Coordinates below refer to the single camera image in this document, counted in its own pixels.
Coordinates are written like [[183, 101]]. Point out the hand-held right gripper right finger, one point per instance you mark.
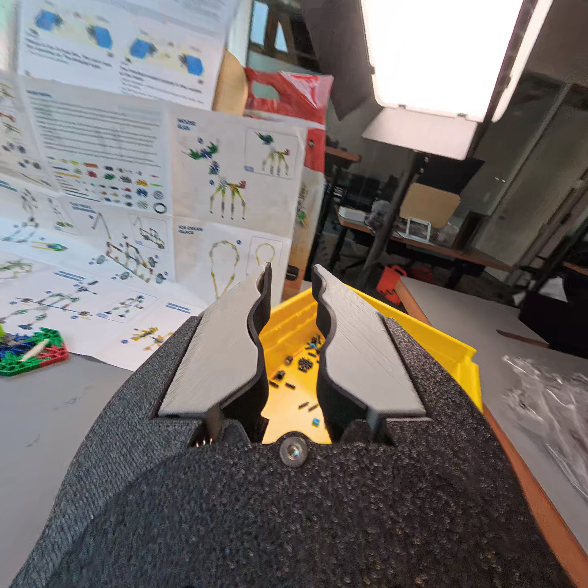
[[377, 367]]

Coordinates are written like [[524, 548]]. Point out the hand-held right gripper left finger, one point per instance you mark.
[[207, 367]]

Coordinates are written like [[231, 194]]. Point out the colourful toy rod model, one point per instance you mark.
[[28, 354]]

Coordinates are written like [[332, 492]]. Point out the white printed task sheet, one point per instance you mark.
[[138, 46]]

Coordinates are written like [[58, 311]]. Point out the pile of toy building pieces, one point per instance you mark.
[[299, 363]]

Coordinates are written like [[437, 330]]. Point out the yellow plastic bin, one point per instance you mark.
[[289, 322]]

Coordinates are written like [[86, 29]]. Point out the wooden background table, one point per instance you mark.
[[459, 253]]

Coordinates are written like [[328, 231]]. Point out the black light stand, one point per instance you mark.
[[390, 220]]

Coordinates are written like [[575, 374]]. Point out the clear plastic bag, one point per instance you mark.
[[551, 413]]

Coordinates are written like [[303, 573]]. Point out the black case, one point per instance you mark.
[[556, 322]]

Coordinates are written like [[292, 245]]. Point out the white folded instruction booklet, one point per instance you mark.
[[92, 138]]

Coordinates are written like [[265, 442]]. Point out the studio light panel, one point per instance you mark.
[[441, 55]]

